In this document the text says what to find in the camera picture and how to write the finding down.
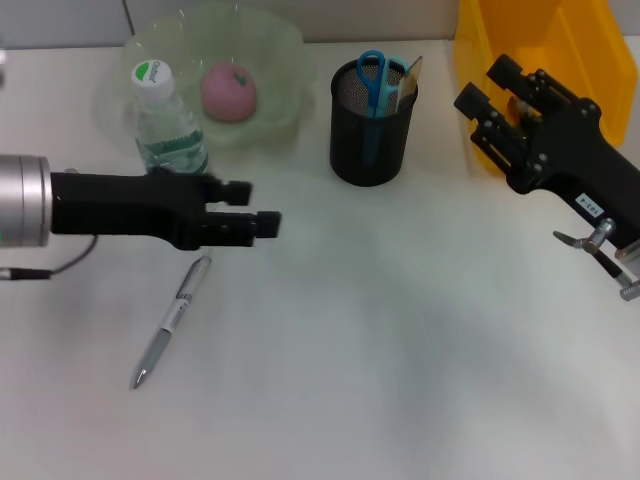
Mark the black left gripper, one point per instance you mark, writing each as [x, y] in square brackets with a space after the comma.
[125, 205]

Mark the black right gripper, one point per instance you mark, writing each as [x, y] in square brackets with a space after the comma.
[580, 160]

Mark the clear plastic ruler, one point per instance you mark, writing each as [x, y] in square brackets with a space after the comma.
[410, 80]

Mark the clear green-label water bottle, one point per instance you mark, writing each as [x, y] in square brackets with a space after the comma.
[170, 135]

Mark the blue scissors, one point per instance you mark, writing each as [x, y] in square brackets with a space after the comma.
[372, 95]

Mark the silver ballpoint pen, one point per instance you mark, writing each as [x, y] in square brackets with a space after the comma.
[170, 320]

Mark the black mesh pen holder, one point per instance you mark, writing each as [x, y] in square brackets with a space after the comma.
[370, 150]

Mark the green translucent fruit bowl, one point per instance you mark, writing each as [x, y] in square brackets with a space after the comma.
[280, 75]

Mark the yellow plastic bin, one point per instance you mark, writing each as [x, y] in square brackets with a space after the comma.
[550, 30]

